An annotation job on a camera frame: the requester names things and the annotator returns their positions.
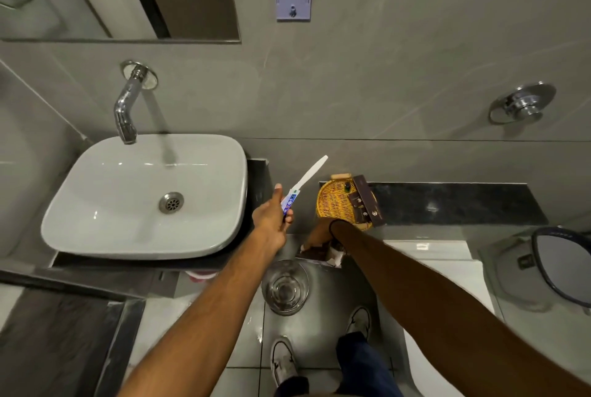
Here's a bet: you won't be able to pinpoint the person's right jeans leg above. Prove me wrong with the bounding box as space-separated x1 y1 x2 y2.
335 331 403 397

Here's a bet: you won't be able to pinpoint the person's white shoe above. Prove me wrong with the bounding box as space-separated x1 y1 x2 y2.
270 336 299 388
346 306 373 342

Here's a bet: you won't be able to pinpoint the round wicker basket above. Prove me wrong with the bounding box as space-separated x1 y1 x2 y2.
316 177 375 232

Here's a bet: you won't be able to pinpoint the dark framed eyeglasses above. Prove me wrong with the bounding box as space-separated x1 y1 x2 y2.
530 226 591 309

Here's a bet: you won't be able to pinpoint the white and blue toothpaste tube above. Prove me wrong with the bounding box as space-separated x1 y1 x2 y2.
280 155 329 217

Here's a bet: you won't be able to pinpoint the chrome flush valve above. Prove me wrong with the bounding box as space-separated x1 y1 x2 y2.
488 82 557 126

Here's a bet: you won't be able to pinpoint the person's right white shoe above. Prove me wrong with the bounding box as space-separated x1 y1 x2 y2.
346 306 373 342

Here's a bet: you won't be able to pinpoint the person's right hand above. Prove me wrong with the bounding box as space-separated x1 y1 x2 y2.
303 218 346 255

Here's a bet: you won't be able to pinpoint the brown and white packet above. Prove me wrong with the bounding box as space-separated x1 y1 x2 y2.
295 244 345 269

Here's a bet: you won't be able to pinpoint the chrome sink drain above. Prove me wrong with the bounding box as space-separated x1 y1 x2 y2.
159 192 185 215

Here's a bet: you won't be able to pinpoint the person's jeans leg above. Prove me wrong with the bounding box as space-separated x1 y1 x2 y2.
274 376 311 397
335 331 403 397

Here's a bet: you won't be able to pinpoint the long dark brown box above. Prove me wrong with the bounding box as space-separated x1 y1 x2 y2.
352 174 387 228

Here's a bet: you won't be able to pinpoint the black wrist band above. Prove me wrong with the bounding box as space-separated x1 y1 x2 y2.
329 219 353 242

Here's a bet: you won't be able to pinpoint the person's left white shoe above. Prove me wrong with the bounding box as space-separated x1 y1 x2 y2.
270 336 299 388

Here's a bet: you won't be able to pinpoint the white ceramic sink basin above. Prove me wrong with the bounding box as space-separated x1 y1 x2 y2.
41 134 248 261

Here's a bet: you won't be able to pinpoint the person's left hand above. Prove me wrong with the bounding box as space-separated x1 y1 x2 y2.
251 184 294 252

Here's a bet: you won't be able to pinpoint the person's right forearm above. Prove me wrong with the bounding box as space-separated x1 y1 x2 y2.
332 221 591 397

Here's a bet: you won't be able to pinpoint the person's left jeans leg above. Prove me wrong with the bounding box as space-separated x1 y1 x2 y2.
274 376 311 397

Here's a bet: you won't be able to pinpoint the clear glass tumbler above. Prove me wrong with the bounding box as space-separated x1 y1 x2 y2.
261 259 311 317

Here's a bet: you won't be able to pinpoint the chrome wall faucet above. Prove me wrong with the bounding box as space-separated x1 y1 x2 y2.
114 60 159 145

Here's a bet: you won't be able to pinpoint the white toilet tank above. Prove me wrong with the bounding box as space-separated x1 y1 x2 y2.
382 240 498 397

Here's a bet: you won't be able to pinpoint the person's left forearm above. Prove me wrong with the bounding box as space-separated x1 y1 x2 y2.
117 229 279 397

